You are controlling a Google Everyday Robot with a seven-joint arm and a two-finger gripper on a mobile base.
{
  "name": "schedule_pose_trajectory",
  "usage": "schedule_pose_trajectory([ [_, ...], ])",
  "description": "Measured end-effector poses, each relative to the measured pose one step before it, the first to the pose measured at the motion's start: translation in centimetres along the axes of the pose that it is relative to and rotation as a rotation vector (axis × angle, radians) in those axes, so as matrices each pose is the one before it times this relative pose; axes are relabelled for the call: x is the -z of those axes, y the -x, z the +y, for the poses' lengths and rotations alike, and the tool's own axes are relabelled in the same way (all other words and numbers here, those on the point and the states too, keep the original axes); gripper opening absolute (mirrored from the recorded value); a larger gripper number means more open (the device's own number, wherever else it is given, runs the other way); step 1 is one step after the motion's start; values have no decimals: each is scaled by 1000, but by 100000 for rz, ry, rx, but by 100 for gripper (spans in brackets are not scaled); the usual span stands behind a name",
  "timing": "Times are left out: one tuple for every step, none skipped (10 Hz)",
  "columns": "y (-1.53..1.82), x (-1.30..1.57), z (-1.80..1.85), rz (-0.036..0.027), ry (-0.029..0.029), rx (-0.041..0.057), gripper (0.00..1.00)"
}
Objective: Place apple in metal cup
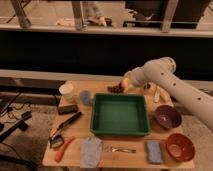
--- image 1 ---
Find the yellow banana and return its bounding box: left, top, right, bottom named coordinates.
left=153, top=86, right=169, bottom=103

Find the dark grape bunch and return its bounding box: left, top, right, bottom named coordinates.
left=107, top=85, right=123, bottom=93

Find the blue sponge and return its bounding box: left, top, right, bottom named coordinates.
left=146, top=140, right=163, bottom=164

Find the black stand on floor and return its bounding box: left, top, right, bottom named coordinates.
left=0, top=111, right=32, bottom=143

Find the red bowl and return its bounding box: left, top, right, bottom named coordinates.
left=165, top=133, right=195, bottom=162

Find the purple bowl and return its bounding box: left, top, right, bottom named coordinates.
left=154, top=105, right=182, bottom=129

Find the white paper cup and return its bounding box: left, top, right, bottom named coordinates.
left=59, top=83, right=74, bottom=103

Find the silver fork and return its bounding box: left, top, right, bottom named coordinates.
left=105, top=146, right=136, bottom=153

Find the black handled spatula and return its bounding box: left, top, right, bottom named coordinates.
left=49, top=112, right=82, bottom=149

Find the green plastic bin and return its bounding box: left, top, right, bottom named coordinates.
left=90, top=93, right=151, bottom=137

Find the grey folded cloth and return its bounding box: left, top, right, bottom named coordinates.
left=80, top=137, right=103, bottom=168

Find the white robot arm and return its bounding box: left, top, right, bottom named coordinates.
left=121, top=57, right=213, bottom=132

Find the black rectangular block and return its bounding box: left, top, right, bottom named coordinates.
left=58, top=105, right=78, bottom=115

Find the orange carrot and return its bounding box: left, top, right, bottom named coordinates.
left=55, top=137, right=75, bottom=163

